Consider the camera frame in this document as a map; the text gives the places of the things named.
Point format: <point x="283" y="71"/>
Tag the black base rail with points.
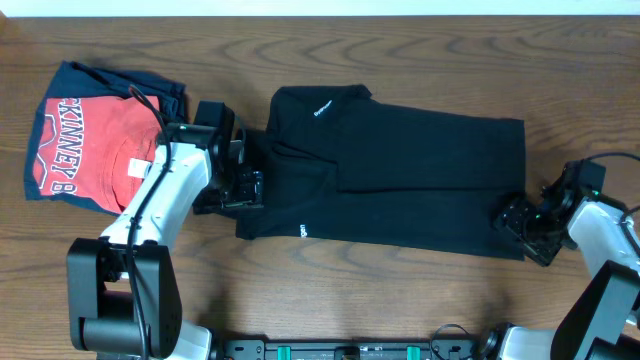
<point x="254" y="349"/>

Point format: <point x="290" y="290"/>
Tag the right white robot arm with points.
<point x="594" y="327"/>

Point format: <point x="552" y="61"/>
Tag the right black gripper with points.
<point x="512" y="217"/>

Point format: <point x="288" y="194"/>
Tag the black t-shirt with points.
<point x="337" y="164"/>

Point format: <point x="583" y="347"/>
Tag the navy folded garment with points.
<point x="76" y="80"/>

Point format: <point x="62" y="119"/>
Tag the red folded t-shirt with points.
<point x="95" y="148"/>

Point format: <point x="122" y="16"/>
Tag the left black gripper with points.
<point x="251" y="193"/>

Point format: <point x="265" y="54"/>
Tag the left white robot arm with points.
<point x="123" y="297"/>

